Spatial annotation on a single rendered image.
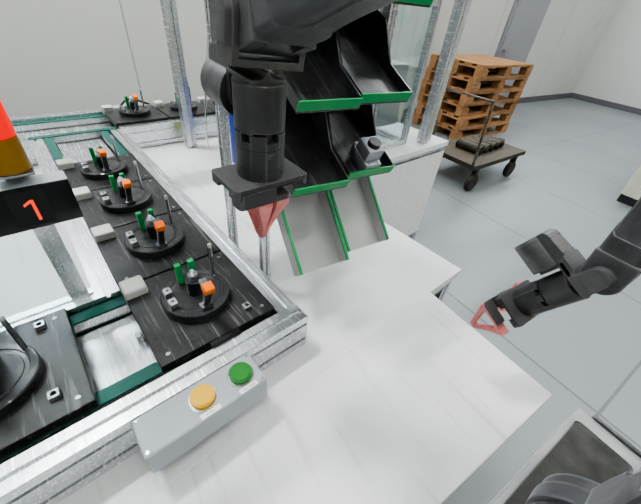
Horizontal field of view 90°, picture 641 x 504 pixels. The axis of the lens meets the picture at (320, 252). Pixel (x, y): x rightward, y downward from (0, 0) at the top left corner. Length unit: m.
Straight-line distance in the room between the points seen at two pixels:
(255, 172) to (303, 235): 0.41
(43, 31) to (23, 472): 3.79
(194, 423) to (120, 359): 0.23
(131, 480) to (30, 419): 0.18
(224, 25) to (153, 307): 0.57
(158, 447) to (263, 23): 0.56
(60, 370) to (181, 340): 0.19
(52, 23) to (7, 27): 0.32
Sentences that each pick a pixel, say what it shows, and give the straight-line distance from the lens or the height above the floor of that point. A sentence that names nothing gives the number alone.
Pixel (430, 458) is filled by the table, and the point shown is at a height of 0.86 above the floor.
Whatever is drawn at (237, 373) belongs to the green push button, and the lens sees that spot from 0.62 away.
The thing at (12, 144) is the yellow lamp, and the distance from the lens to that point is 0.65.
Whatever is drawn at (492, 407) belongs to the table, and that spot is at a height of 0.86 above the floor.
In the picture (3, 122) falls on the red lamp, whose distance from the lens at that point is 0.64.
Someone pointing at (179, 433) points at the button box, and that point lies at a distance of 0.61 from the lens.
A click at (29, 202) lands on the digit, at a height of 1.22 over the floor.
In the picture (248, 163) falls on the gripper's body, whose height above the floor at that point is 1.35.
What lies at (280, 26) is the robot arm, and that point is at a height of 1.48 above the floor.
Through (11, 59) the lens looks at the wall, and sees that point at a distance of 4.20.
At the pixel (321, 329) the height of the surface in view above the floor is 0.86.
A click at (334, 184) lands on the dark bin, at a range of 0.68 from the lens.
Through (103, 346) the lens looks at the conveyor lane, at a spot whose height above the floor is 0.92.
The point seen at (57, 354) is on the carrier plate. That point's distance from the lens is 0.76.
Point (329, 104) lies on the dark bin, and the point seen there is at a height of 1.36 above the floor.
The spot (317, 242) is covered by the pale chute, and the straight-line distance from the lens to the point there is 0.79.
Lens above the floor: 1.50
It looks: 38 degrees down
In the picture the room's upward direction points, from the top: 6 degrees clockwise
